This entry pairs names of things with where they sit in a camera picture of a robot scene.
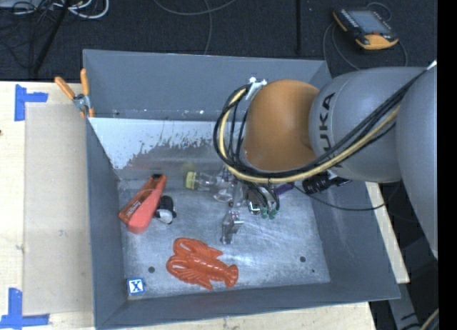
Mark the orange toy lobster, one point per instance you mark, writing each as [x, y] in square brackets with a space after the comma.
[200, 262]

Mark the pale wood flat board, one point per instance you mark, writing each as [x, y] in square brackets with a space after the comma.
[53, 196]

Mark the clear bottle with yellow cap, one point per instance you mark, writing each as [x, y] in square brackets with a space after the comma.
[197, 180]

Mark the white block with blue letter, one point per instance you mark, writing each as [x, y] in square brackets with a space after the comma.
[135, 286]

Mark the red and orange hand tool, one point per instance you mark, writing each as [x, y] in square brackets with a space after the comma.
[144, 205]

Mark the black cylinder on white bracket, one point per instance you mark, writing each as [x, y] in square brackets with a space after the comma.
[316, 184]

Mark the grey metal bin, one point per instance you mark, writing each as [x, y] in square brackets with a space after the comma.
[200, 89]

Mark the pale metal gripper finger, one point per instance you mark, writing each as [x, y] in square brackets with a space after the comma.
[229, 226]
[225, 195]

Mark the small purple object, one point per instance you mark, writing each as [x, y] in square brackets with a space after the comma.
[285, 188]

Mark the black and white toy penguin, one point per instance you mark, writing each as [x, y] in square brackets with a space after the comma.
[166, 210]

